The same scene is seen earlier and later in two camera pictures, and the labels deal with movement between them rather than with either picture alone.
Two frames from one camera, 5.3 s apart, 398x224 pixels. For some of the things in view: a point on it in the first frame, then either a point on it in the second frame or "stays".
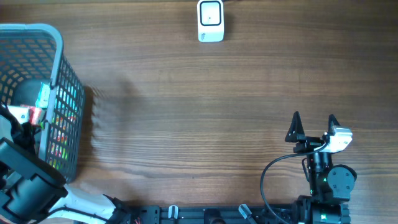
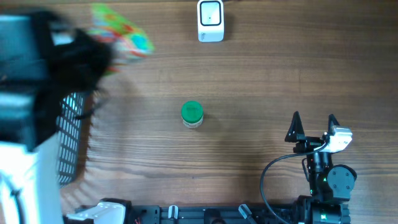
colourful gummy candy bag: [63, 122] → [108, 25]
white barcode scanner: [210, 15] stays
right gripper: [309, 142] stays
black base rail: [217, 214] stays
